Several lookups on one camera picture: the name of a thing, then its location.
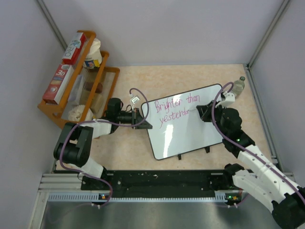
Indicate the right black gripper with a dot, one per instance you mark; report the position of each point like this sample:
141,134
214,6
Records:
205,111

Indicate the white crumpled bag lower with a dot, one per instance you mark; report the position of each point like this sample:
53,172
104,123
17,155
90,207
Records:
75,114

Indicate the red 3D toothpaste box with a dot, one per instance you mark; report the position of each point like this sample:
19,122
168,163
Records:
57,86

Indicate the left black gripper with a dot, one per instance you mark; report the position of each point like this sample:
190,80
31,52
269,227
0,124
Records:
136,117

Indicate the orange wooden shelf rack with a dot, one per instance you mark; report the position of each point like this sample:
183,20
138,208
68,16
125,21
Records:
107,76

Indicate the clear plastic box on shelf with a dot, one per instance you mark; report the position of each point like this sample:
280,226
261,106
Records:
75,94

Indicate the red white toothpaste box upper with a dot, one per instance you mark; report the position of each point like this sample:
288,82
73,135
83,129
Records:
74,48

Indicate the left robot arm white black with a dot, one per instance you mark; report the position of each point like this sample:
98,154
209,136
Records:
74,144

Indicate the white whiteboard black frame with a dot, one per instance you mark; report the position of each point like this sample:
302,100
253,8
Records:
176,130

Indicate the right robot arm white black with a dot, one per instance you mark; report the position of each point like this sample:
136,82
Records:
284,198

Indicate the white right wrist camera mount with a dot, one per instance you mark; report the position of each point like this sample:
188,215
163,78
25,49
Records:
227,99

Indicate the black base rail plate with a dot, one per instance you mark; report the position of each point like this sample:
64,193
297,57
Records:
162,184

